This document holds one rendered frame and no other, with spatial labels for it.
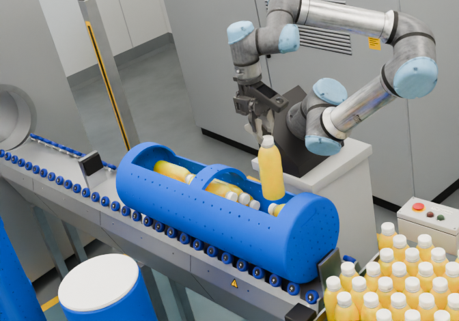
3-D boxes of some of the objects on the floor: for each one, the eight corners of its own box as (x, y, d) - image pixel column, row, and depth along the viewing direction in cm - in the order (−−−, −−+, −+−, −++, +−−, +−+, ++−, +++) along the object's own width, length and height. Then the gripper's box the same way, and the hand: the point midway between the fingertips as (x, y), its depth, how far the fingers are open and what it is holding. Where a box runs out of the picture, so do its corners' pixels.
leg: (90, 271, 392) (57, 188, 362) (95, 274, 388) (61, 190, 358) (82, 276, 388) (48, 192, 359) (87, 280, 384) (53, 195, 355)
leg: (195, 335, 325) (164, 240, 295) (203, 340, 321) (173, 244, 291) (187, 343, 322) (156, 246, 292) (195, 347, 318) (164, 250, 288)
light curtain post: (176, 276, 370) (87, -5, 290) (183, 280, 366) (94, -4, 285) (169, 283, 366) (76, 0, 286) (175, 286, 362) (83, 1, 282)
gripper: (249, 65, 187) (261, 128, 197) (223, 81, 181) (238, 145, 191) (270, 69, 181) (283, 133, 191) (244, 85, 175) (258, 151, 185)
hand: (266, 137), depth 188 cm, fingers closed on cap, 3 cm apart
